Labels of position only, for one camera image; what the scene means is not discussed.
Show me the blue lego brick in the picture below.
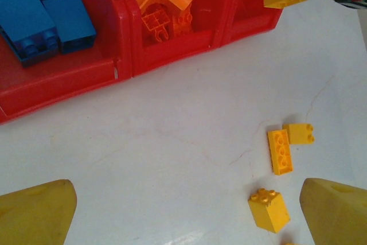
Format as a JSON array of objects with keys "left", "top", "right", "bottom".
[
  {"left": 42, "top": 0, "right": 97, "bottom": 55},
  {"left": 0, "top": 0, "right": 58, "bottom": 68}
]

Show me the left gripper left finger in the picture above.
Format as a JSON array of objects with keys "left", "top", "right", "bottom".
[{"left": 0, "top": 178, "right": 78, "bottom": 245}]

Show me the yellow square lego brick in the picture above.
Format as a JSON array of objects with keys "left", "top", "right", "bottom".
[
  {"left": 282, "top": 123, "right": 316, "bottom": 145},
  {"left": 247, "top": 188, "right": 291, "bottom": 234}
]

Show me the orange lattice lego piece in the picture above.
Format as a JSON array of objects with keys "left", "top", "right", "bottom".
[{"left": 141, "top": 9, "right": 173, "bottom": 45}]

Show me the red plastic bin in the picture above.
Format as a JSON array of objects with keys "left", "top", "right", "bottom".
[
  {"left": 0, "top": 0, "right": 132, "bottom": 126},
  {"left": 110, "top": 0, "right": 222, "bottom": 79},
  {"left": 218, "top": 0, "right": 285, "bottom": 48}
]

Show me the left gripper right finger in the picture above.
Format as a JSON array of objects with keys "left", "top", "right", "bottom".
[{"left": 299, "top": 177, "right": 367, "bottom": 245}]

